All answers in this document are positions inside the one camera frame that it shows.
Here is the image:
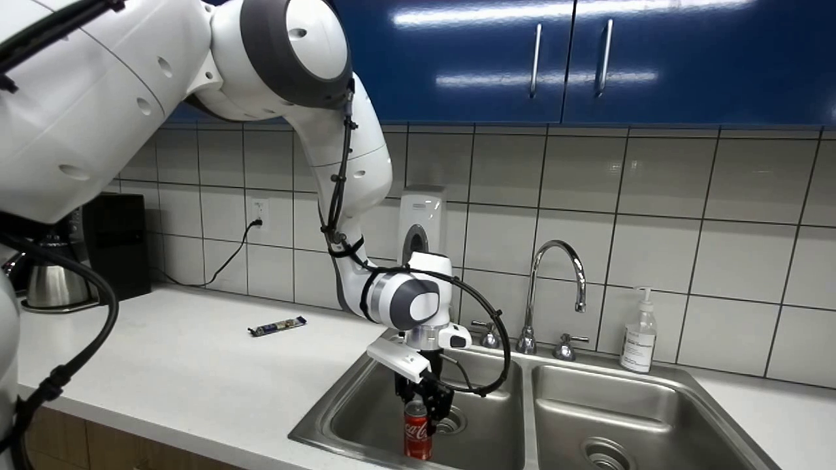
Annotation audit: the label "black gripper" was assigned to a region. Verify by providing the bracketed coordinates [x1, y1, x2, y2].
[395, 350, 453, 435]

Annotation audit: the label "red soda can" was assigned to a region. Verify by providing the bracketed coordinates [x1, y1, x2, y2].
[401, 396, 431, 460]

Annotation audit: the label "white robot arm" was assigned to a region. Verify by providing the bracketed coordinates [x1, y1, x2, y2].
[0, 0, 446, 384]

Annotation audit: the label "stainless steel double sink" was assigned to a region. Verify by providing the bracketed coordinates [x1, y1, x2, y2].
[289, 348, 780, 470]

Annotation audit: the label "chrome gooseneck faucet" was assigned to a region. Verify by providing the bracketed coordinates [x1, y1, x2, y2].
[469, 241, 587, 361]

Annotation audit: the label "clear pump soap bottle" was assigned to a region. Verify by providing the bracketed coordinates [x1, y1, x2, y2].
[618, 288, 655, 373]

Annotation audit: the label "blue upper cabinets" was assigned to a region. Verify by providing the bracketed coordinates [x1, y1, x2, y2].
[165, 0, 836, 130]

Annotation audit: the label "black appliance on counter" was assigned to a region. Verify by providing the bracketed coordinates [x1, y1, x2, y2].
[80, 193, 152, 300]

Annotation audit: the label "steel kettle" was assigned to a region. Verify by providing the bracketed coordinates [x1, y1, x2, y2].
[26, 262, 88, 310]

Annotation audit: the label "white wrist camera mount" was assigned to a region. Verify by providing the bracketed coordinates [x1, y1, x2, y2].
[369, 324, 473, 384]

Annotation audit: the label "white wall soap dispenser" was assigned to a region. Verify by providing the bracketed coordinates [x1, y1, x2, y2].
[397, 193, 444, 262]

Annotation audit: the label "black power cable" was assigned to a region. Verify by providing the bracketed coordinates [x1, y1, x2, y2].
[160, 217, 267, 293]

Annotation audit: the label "white wall outlet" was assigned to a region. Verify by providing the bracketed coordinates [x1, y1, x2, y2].
[247, 196, 269, 242]

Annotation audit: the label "silver cabinet handle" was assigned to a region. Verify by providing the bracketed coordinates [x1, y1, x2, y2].
[527, 23, 542, 99]
[596, 19, 615, 99]

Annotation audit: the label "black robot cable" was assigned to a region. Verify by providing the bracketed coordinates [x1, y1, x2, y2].
[0, 0, 512, 470]

